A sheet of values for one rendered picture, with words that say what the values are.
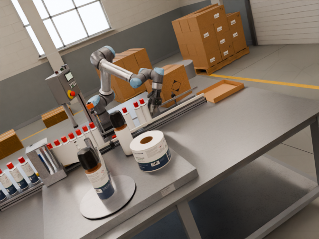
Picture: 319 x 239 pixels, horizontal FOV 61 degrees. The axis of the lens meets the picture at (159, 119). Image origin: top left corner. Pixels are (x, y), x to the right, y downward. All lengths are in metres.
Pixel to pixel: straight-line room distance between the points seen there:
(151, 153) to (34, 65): 6.06
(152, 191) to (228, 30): 4.82
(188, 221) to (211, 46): 4.43
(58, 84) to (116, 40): 5.90
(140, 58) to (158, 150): 4.17
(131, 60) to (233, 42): 2.12
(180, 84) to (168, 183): 1.19
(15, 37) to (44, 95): 1.45
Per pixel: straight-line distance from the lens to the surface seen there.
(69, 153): 1.91
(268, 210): 2.05
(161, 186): 1.39
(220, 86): 2.46
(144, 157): 1.47
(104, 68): 2.07
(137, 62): 5.49
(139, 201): 1.37
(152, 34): 8.14
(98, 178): 1.39
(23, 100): 7.37
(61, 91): 1.89
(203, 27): 5.45
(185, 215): 1.47
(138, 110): 1.99
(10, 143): 5.94
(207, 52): 5.50
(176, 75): 2.34
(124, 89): 5.41
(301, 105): 1.89
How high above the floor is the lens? 1.70
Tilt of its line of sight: 23 degrees down
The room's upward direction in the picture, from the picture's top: 21 degrees counter-clockwise
